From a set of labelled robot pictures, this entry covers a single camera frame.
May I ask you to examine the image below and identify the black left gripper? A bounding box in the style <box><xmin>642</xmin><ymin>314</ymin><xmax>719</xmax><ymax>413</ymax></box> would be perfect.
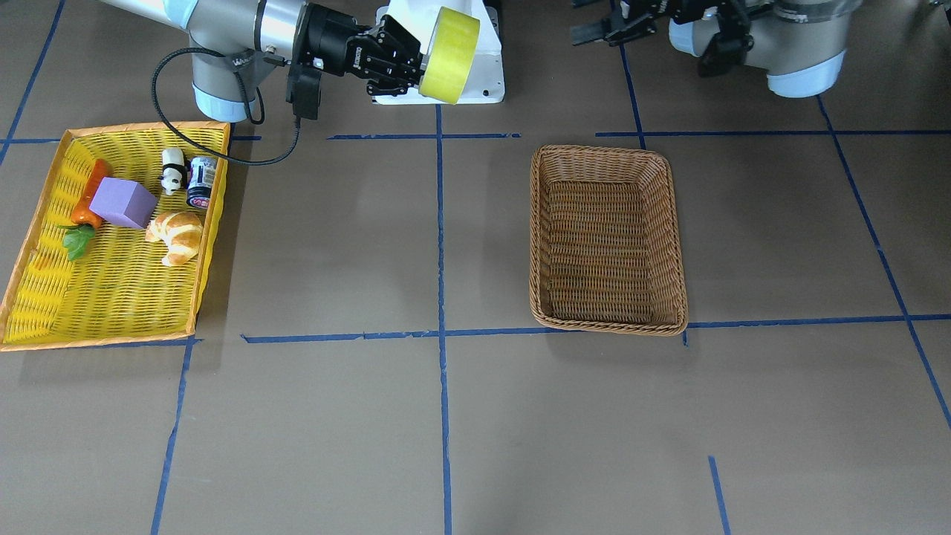
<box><xmin>570</xmin><ymin>0</ymin><xmax>733</xmax><ymax>47</ymax></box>

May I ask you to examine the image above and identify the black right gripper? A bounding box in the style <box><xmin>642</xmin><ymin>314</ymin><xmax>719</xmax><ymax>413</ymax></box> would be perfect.
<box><xmin>299</xmin><ymin>4</ymin><xmax>425</xmax><ymax>97</ymax></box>

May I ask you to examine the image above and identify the yellow tape roll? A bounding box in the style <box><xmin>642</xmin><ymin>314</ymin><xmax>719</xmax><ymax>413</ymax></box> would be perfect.
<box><xmin>418</xmin><ymin>7</ymin><xmax>480</xmax><ymax>105</ymax></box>

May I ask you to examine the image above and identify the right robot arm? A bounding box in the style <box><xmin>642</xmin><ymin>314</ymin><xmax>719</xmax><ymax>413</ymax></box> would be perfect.
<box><xmin>114</xmin><ymin>1</ymin><xmax>424</xmax><ymax>122</ymax></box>

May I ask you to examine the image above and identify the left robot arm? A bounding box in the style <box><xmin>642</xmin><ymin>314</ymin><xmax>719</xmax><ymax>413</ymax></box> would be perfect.
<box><xmin>571</xmin><ymin>1</ymin><xmax>863</xmax><ymax>99</ymax></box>

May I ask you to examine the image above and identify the brown wicker basket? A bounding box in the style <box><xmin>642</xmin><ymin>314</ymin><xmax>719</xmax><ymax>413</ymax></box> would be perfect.
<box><xmin>529</xmin><ymin>143</ymin><xmax>687</xmax><ymax>337</ymax></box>

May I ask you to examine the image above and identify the yellow woven plastic basket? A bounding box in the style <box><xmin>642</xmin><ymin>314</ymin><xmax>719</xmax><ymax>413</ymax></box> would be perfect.
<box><xmin>2</xmin><ymin>121</ymin><xmax>230</xmax><ymax>351</ymax></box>

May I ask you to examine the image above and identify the small purple can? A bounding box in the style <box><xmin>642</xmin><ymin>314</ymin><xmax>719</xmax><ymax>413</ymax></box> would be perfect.
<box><xmin>186</xmin><ymin>156</ymin><xmax>218</xmax><ymax>210</ymax></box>

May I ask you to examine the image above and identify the toy panda figure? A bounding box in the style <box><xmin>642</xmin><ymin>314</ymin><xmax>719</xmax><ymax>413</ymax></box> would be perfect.
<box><xmin>160</xmin><ymin>148</ymin><xmax>188</xmax><ymax>195</ymax></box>

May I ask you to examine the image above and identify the toy croissant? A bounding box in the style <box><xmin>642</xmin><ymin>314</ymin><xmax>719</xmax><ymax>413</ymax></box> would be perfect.
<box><xmin>145</xmin><ymin>211</ymin><xmax>204</xmax><ymax>267</ymax></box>

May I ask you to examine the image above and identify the purple foam block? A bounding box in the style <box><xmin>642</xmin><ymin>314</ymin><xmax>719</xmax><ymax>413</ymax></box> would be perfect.
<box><xmin>89</xmin><ymin>177</ymin><xmax>159</xmax><ymax>230</ymax></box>

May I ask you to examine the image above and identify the orange toy carrot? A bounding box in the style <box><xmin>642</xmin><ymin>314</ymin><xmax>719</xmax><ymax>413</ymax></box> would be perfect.
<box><xmin>59</xmin><ymin>158</ymin><xmax>111</xmax><ymax>262</ymax></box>

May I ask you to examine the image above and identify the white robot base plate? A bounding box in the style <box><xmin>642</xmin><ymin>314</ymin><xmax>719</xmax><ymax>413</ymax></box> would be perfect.
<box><xmin>372</xmin><ymin>1</ymin><xmax>505</xmax><ymax>106</ymax></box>

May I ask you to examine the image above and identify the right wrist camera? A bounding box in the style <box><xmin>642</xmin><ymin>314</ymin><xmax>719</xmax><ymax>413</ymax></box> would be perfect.
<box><xmin>285</xmin><ymin>64</ymin><xmax>322</xmax><ymax>120</ymax></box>

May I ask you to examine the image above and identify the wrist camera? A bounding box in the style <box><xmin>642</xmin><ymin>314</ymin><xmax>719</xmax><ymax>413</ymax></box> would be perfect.
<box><xmin>285</xmin><ymin>64</ymin><xmax>322</xmax><ymax>120</ymax></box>
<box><xmin>698</xmin><ymin>14</ymin><xmax>754</xmax><ymax>78</ymax></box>

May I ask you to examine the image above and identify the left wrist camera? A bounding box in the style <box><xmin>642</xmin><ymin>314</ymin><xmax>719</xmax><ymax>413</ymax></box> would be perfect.
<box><xmin>698</xmin><ymin>14</ymin><xmax>754</xmax><ymax>78</ymax></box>

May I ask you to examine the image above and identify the black camera cable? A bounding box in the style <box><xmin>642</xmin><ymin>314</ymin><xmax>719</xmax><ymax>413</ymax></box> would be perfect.
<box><xmin>152</xmin><ymin>48</ymin><xmax>302</xmax><ymax>166</ymax></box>

